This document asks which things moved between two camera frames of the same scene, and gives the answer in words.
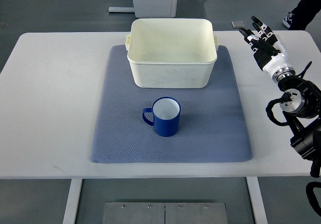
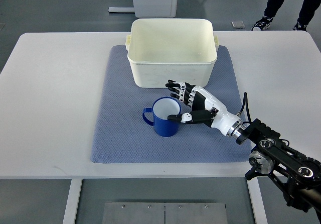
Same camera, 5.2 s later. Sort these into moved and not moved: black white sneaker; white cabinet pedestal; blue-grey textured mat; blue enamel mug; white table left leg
Moved: black white sneaker
Not moved: blue enamel mug; white cabinet pedestal; blue-grey textured mat; white table left leg
